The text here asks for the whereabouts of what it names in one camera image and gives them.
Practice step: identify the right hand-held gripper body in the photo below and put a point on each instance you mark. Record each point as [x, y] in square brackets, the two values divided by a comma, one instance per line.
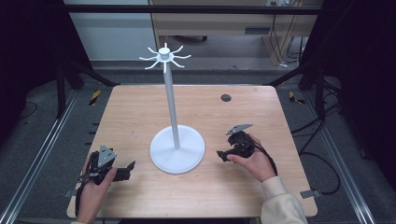
[240, 141]

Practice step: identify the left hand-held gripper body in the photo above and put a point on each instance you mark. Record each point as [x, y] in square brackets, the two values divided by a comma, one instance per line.
[105, 157]

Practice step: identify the aluminium floor rail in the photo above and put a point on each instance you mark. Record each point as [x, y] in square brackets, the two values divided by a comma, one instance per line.
[37, 161]
[342, 161]

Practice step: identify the white hook stand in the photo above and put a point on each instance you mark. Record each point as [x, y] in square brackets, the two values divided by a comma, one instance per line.
[177, 150]

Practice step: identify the light wooden desk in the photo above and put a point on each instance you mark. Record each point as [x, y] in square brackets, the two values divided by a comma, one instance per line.
[218, 26]

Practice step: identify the black metal stand frame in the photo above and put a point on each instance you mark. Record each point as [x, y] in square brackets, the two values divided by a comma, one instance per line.
[319, 90]
[61, 90]

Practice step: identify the person's left hand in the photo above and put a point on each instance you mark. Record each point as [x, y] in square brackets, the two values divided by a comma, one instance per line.
[93, 193]

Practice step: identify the yellow black hazard tape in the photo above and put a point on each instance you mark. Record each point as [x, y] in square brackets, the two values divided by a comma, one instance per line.
[95, 97]
[294, 98]

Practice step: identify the black horizontal bar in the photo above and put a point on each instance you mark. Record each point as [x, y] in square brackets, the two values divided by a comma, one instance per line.
[193, 9]

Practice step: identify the white cabinet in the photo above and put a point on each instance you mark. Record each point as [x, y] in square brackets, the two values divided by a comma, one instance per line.
[112, 37]

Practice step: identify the grey metal table bracket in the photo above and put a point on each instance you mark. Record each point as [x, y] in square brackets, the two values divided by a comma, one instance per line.
[70, 193]
[310, 193]

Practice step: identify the person's right hand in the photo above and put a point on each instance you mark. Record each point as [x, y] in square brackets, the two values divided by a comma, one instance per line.
[256, 163]

